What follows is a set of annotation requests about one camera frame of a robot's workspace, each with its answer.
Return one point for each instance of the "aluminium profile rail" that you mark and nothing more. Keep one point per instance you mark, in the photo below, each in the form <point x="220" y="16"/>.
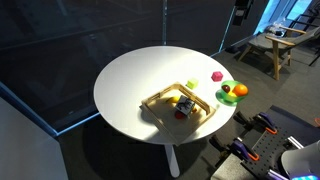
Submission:
<point x="296" y="142"/>

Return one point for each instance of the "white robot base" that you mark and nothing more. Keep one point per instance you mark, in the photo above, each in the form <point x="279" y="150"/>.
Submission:
<point x="300" y="160"/>

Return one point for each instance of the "yellow banana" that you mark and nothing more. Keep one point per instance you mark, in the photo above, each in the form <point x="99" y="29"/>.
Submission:
<point x="174" y="99"/>

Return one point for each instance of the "green plastic bowl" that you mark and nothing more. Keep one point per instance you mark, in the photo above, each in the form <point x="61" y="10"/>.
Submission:
<point x="224" y="98"/>

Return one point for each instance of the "lime green cube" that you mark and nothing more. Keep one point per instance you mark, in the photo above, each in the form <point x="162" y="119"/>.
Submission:
<point x="192" y="83"/>

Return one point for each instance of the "dark red plum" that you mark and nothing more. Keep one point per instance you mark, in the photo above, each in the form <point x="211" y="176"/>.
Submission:
<point x="226" y="88"/>

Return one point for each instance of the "small red fruit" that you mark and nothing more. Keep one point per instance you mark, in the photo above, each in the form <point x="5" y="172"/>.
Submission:
<point x="179" y="116"/>

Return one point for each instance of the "orange fruit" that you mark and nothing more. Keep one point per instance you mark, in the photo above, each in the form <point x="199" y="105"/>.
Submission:
<point x="240" y="90"/>

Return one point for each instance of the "wooden tray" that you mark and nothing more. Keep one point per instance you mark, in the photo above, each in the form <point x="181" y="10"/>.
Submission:
<point x="165" y="118"/>

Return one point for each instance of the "black hanging device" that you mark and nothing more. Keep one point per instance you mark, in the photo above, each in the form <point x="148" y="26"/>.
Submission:
<point x="241" y="11"/>

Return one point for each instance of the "black and white patterned block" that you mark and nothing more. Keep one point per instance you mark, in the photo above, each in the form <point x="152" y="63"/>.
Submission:
<point x="185" y="105"/>

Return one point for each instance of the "black metal chair frame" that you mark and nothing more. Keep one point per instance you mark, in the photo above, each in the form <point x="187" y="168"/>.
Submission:
<point x="308" y="20"/>

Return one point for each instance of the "black perforated mounting board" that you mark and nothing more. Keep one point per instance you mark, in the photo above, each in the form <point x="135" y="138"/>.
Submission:
<point x="270" y="150"/>

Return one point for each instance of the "yellow lemon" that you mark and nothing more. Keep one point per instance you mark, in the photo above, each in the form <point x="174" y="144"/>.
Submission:
<point x="232" y="94"/>

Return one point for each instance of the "pink cube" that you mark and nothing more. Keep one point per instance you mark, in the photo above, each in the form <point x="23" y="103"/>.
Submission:
<point x="217" y="76"/>

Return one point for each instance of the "white table leg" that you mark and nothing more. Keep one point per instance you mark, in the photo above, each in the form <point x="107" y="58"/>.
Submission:
<point x="172" y="160"/>

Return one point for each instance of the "wooden armchair with grey cushion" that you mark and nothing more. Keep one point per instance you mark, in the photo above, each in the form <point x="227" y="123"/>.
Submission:
<point x="276" y="50"/>

